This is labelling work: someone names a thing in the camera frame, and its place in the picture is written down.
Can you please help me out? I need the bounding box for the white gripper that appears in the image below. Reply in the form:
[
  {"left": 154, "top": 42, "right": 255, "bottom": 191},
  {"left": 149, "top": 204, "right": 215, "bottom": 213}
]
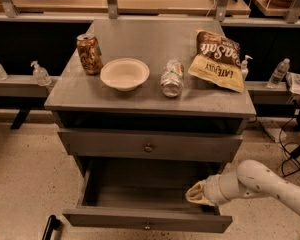
[{"left": 185, "top": 174, "right": 235, "bottom": 206}]

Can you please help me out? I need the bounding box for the grey drawer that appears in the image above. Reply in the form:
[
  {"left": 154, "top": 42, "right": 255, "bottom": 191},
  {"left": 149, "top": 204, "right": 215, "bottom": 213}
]
[
  {"left": 63, "top": 157, "right": 232, "bottom": 233},
  {"left": 58, "top": 128, "right": 243, "bottom": 162}
]

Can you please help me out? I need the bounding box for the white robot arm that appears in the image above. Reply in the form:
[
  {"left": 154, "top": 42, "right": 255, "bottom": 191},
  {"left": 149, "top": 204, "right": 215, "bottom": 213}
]
[{"left": 185, "top": 160, "right": 300, "bottom": 216}]

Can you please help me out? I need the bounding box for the grey drawer cabinet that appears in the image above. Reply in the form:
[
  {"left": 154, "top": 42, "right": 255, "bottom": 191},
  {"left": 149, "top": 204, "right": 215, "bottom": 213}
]
[{"left": 44, "top": 18, "right": 257, "bottom": 215}]

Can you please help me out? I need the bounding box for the grey top drawer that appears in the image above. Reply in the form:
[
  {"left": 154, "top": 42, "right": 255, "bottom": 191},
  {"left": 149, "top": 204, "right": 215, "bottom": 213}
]
[{"left": 58, "top": 128, "right": 243, "bottom": 162}]

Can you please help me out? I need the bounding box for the silver can lying down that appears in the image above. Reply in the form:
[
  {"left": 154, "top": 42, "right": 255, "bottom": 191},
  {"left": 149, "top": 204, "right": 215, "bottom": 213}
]
[{"left": 160, "top": 59, "right": 184, "bottom": 98}]

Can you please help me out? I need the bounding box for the brown yellow chip bag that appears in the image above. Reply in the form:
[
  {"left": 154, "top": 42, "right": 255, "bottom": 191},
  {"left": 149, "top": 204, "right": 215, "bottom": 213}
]
[{"left": 188, "top": 30, "right": 244, "bottom": 93}]

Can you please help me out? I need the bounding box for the white pump bottle right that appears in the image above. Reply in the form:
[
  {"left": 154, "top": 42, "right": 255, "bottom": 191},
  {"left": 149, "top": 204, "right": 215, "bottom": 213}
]
[{"left": 241, "top": 55, "right": 253, "bottom": 81}]

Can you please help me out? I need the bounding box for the white paper bowl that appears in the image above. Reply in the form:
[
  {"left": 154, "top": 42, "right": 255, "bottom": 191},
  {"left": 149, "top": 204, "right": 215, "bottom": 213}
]
[{"left": 100, "top": 58, "right": 150, "bottom": 91}]

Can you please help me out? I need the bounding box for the clear water bottle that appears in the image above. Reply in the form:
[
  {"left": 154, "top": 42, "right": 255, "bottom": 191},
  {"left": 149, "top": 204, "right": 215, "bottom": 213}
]
[{"left": 267, "top": 58, "right": 290, "bottom": 88}]

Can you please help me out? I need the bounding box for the black object bottom left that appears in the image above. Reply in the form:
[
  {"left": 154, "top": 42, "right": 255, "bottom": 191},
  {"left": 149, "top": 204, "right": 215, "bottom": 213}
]
[{"left": 42, "top": 215, "right": 61, "bottom": 240}]

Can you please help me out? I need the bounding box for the folded paper packet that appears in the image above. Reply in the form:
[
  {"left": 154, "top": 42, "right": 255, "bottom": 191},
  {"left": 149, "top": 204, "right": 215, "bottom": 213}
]
[{"left": 286, "top": 72, "right": 300, "bottom": 95}]

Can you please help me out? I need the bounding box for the brown soda can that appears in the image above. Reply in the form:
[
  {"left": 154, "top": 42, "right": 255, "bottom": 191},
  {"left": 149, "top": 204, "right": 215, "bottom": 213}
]
[{"left": 76, "top": 33, "right": 103, "bottom": 75}]

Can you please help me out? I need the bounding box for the wooden shelf rack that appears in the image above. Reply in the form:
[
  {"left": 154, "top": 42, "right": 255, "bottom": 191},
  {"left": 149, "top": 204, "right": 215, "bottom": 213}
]
[{"left": 0, "top": 0, "right": 300, "bottom": 23}]

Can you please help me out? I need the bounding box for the sanitizer pump bottle left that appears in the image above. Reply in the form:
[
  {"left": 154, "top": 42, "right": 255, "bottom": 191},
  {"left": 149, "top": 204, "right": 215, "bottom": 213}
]
[{"left": 31, "top": 61, "right": 52, "bottom": 86}]

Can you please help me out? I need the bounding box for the black cable on floor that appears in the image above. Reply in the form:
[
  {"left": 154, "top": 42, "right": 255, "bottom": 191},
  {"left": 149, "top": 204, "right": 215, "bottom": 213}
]
[{"left": 278, "top": 108, "right": 300, "bottom": 179}]

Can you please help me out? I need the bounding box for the grey bench rail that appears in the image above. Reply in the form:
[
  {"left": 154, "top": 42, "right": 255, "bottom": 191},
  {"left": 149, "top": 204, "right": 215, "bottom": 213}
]
[{"left": 0, "top": 75, "right": 59, "bottom": 98}]

